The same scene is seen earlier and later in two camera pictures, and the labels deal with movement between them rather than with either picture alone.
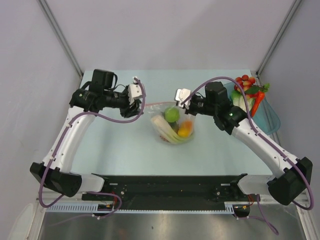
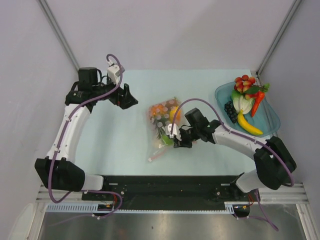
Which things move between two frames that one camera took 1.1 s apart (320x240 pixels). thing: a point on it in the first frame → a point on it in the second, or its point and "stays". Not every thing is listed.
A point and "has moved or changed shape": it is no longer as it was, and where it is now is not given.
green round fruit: (172, 114) → (167, 141)
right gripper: (190, 111) → (183, 143)
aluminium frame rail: (50, 196) stays
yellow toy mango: (185, 129) has moved or changed shape
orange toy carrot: (259, 96) stays
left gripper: (126, 112) → (122, 97)
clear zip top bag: (170, 123) has moved or changed shape
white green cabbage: (238, 99) stays
